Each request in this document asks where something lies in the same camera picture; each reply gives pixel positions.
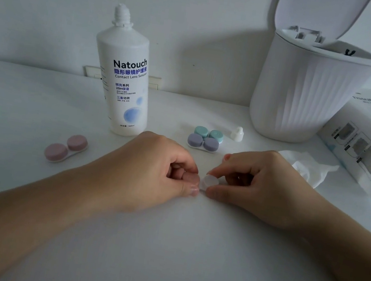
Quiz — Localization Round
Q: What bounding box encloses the person's left hand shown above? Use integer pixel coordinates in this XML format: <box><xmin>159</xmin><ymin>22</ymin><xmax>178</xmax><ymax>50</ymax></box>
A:
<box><xmin>87</xmin><ymin>123</ymin><xmax>209</xmax><ymax>227</ymax></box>

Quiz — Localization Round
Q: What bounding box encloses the person's right hand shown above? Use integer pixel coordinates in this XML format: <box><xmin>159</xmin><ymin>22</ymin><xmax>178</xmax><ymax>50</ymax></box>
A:
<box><xmin>199</xmin><ymin>141</ymin><xmax>311</xmax><ymax>233</ymax></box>

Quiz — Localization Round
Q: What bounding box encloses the person's right forearm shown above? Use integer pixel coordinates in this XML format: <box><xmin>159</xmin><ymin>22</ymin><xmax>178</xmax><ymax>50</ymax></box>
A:
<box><xmin>275</xmin><ymin>178</ymin><xmax>371</xmax><ymax>281</ymax></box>

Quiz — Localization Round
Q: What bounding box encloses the person's left forearm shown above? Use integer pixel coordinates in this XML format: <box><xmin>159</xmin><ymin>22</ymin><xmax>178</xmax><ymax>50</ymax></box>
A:
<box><xmin>0</xmin><ymin>147</ymin><xmax>122</xmax><ymax>281</ymax></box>

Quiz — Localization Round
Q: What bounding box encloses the purple contact lens case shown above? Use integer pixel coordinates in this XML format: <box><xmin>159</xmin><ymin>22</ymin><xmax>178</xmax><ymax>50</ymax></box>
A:
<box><xmin>186</xmin><ymin>132</ymin><xmax>221</xmax><ymax>155</ymax></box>

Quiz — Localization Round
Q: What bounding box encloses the green contact lens case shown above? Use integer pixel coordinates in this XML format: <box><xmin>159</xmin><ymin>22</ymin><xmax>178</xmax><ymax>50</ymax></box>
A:
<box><xmin>192</xmin><ymin>125</ymin><xmax>225</xmax><ymax>145</ymax></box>

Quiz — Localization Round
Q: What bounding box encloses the small white bottle cap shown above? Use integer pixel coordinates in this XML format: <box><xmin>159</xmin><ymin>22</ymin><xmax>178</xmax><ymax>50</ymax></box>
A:
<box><xmin>229</xmin><ymin>125</ymin><xmax>246</xmax><ymax>143</ymax></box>

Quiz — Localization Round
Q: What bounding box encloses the crumpled white tissue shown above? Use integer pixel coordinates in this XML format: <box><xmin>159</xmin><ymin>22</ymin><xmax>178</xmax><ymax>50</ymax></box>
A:
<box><xmin>272</xmin><ymin>147</ymin><xmax>341</xmax><ymax>193</ymax></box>

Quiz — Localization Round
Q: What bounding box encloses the white lens solution bottle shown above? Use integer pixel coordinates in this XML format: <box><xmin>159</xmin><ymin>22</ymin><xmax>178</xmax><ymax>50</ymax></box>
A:
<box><xmin>81</xmin><ymin>0</ymin><xmax>166</xmax><ymax>140</ymax></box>

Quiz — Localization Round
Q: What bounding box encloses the white ribbed trash bin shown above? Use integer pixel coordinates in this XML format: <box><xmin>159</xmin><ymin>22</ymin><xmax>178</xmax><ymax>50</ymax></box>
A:
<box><xmin>245</xmin><ymin>20</ymin><xmax>371</xmax><ymax>156</ymax></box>

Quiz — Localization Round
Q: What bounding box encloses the pink contact lens case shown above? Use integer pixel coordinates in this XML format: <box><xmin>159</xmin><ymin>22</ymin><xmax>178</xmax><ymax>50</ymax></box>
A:
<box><xmin>43</xmin><ymin>129</ymin><xmax>90</xmax><ymax>168</ymax></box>

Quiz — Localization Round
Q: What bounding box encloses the white tissue paper pack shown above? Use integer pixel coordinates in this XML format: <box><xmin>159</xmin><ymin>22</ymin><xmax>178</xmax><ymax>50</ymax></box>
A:
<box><xmin>308</xmin><ymin>82</ymin><xmax>371</xmax><ymax>199</ymax></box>

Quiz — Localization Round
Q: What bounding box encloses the white trash bin lid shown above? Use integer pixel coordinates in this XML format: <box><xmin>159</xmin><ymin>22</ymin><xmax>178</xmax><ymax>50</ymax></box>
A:
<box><xmin>271</xmin><ymin>0</ymin><xmax>371</xmax><ymax>46</ymax></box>

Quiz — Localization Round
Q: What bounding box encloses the white wall socket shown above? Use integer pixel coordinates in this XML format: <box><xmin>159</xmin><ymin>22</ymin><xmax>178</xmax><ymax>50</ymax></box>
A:
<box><xmin>81</xmin><ymin>64</ymin><xmax>162</xmax><ymax>92</ymax></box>

